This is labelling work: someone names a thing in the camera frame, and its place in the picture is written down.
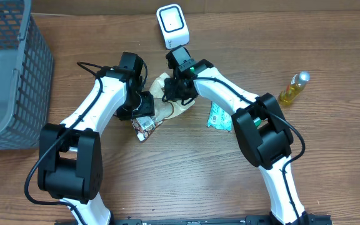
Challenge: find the white barcode scanner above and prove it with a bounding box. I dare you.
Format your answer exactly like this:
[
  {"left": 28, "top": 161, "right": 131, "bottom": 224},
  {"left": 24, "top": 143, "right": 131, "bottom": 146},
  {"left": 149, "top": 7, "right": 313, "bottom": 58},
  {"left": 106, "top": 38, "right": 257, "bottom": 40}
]
[{"left": 156, "top": 4, "right": 190, "bottom": 49}]

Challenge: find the brown Pantree snack bag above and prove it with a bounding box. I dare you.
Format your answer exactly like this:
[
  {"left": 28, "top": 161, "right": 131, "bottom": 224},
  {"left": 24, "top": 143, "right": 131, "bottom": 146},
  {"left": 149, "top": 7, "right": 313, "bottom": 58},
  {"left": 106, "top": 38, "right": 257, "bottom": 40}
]
[{"left": 131, "top": 72, "right": 195, "bottom": 143}]

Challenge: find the yellow drink bottle silver cap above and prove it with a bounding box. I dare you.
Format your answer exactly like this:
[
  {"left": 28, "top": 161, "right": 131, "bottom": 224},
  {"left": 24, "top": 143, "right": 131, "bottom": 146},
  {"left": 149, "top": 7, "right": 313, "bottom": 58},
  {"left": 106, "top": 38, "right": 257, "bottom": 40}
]
[{"left": 277, "top": 71, "right": 310, "bottom": 106}]

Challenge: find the dark grey plastic basket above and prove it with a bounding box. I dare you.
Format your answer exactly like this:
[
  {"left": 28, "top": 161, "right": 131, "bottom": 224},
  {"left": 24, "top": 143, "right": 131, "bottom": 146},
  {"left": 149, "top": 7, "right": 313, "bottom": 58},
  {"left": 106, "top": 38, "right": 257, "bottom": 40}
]
[{"left": 0, "top": 0, "right": 54, "bottom": 150}]

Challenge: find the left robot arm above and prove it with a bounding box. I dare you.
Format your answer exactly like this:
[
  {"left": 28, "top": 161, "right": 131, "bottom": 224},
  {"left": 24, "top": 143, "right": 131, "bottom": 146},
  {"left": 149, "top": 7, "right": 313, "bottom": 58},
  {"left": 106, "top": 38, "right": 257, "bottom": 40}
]
[{"left": 30, "top": 52, "right": 154, "bottom": 224}]

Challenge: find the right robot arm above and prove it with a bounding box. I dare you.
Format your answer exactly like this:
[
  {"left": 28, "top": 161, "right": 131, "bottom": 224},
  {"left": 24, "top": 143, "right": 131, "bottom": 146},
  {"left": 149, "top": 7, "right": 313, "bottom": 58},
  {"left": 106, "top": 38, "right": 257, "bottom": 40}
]
[{"left": 162, "top": 46, "right": 305, "bottom": 224}]

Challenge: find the green lid white jar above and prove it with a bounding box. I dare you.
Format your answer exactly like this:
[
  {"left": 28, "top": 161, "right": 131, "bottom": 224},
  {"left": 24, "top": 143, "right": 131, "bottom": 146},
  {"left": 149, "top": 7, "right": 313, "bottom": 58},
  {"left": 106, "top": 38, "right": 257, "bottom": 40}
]
[{"left": 254, "top": 117, "right": 262, "bottom": 127}]

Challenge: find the teal snack packet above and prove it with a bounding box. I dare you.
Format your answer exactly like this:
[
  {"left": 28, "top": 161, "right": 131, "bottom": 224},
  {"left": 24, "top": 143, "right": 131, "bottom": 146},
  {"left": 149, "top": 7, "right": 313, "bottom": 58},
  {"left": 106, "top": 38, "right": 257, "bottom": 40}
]
[{"left": 207, "top": 102, "right": 233, "bottom": 132}]

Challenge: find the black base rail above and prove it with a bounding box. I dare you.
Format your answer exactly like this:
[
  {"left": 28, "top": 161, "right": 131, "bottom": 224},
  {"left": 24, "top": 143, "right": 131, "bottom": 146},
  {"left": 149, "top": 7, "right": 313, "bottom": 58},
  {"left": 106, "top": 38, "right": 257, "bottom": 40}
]
[{"left": 54, "top": 214, "right": 334, "bottom": 225}]

